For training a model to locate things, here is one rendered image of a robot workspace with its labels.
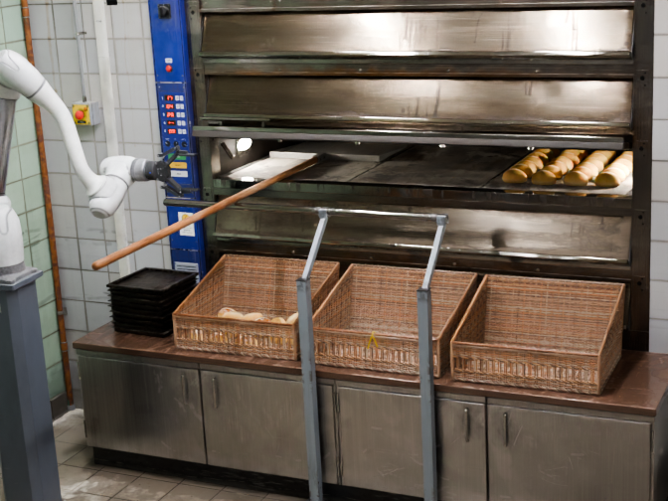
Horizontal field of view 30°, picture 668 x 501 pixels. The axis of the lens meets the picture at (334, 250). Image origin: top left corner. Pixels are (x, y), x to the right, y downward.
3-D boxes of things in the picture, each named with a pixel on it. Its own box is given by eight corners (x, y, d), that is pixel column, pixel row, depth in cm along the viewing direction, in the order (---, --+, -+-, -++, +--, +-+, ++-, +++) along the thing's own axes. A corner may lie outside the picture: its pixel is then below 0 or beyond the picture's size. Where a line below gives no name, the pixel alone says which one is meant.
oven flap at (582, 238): (217, 237, 545) (222, 192, 546) (628, 265, 472) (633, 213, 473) (212, 236, 541) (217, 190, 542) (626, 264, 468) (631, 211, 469)
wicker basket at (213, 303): (228, 312, 552) (224, 252, 544) (345, 323, 530) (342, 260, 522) (172, 349, 509) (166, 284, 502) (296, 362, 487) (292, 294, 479)
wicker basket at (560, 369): (485, 338, 503) (484, 272, 495) (626, 350, 481) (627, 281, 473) (448, 381, 460) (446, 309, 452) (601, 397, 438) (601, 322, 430)
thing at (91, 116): (82, 122, 560) (80, 100, 557) (100, 123, 556) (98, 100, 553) (73, 125, 553) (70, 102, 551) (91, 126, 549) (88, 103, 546)
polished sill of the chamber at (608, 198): (220, 184, 545) (219, 175, 544) (634, 205, 472) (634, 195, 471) (213, 187, 540) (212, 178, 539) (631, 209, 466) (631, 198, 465)
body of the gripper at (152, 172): (153, 157, 487) (174, 158, 484) (155, 179, 490) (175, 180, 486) (143, 161, 481) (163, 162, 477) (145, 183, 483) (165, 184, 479)
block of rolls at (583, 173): (539, 154, 554) (539, 141, 552) (648, 157, 534) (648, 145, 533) (499, 184, 501) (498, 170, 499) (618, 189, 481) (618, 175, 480)
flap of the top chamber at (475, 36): (203, 58, 525) (207, 11, 525) (631, 59, 451) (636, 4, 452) (198, 56, 521) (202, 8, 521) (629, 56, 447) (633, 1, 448)
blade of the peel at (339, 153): (379, 161, 556) (379, 155, 555) (269, 157, 578) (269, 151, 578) (408, 145, 587) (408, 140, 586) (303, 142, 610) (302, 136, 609)
